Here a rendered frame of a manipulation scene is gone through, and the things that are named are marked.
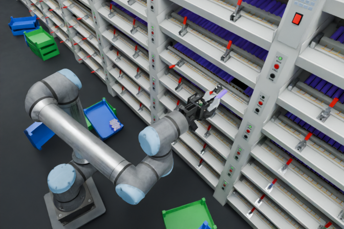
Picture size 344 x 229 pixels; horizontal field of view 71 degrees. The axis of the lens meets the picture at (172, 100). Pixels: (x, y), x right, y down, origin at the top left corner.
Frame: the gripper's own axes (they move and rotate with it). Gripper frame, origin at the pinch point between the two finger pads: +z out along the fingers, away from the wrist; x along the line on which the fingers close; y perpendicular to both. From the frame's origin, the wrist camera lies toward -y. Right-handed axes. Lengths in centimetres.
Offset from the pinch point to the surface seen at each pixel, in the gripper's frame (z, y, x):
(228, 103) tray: 11.9, -9.9, 0.0
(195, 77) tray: 12.9, -9.6, 22.6
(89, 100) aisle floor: -7, -99, 131
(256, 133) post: 11.9, -15.0, -17.6
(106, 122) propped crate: -11, -94, 93
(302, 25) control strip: 10.8, 37.3, -16.1
